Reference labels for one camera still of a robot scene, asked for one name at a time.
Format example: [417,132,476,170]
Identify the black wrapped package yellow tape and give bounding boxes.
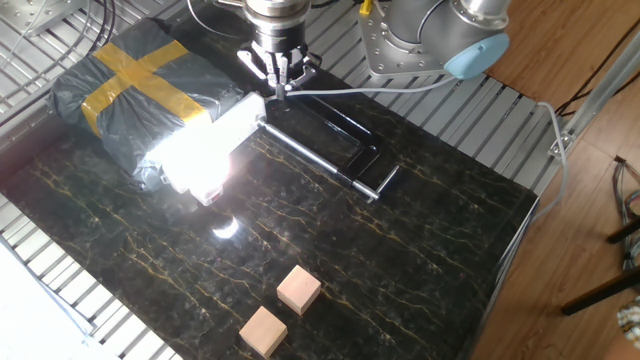
[47,17,246,194]

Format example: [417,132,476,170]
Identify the silver perforated plate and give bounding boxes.
[0,0,84,40]

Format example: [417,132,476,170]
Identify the silver robot mounting plate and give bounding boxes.
[357,1,459,79]

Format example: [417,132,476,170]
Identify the thin black floor cables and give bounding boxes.
[553,17,640,119]

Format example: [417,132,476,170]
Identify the grey wire bundle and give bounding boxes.
[612,154,640,274]

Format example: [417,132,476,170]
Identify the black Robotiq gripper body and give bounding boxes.
[249,30,309,69]

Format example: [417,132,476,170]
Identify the white power strip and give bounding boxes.
[159,92,269,195]

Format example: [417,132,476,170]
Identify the white power strip cable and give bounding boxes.
[284,62,571,224]

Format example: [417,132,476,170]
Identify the dark wooden furniture leg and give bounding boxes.
[605,215,640,245]
[559,268,640,317]

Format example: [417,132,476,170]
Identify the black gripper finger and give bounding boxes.
[235,47,287,100]
[285,52,324,94]

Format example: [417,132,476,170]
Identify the aluminium frame beam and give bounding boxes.
[547,42,640,161]

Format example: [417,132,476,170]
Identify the white plug-in bulb holder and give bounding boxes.
[188,182,224,207]

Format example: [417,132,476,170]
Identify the white paper sheet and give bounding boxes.
[0,239,124,360]

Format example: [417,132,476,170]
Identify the black C-clamp steel screw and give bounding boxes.
[257,92,401,205]

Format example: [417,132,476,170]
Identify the light wooden cube block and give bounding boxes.
[238,306,289,359]
[276,265,322,316]

